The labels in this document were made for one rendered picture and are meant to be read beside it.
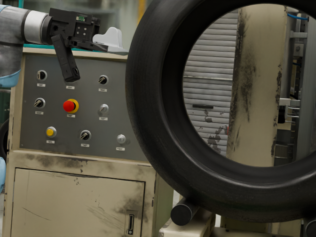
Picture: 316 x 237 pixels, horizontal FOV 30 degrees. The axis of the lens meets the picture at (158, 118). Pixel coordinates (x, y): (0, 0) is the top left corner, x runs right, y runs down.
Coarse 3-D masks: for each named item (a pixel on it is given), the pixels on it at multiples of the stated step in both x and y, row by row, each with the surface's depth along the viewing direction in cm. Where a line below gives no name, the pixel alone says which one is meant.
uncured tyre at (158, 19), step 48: (192, 0) 121; (240, 0) 147; (288, 0) 145; (144, 48) 124; (144, 96) 124; (144, 144) 127; (192, 144) 151; (192, 192) 124; (240, 192) 121; (288, 192) 119
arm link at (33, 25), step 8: (32, 16) 138; (40, 16) 138; (24, 24) 138; (32, 24) 138; (40, 24) 137; (24, 32) 139; (32, 32) 138; (40, 32) 138; (32, 40) 140; (40, 40) 139
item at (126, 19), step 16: (32, 0) 209; (48, 0) 208; (64, 0) 206; (80, 0) 205; (96, 0) 204; (112, 0) 203; (128, 0) 202; (144, 0) 201; (96, 16) 204; (112, 16) 203; (128, 16) 202; (128, 32) 202; (48, 48) 208; (128, 48) 202
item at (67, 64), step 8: (56, 40) 138; (56, 48) 138; (64, 48) 138; (64, 56) 138; (72, 56) 141; (64, 64) 138; (72, 64) 139; (64, 72) 138; (72, 72) 138; (72, 80) 138
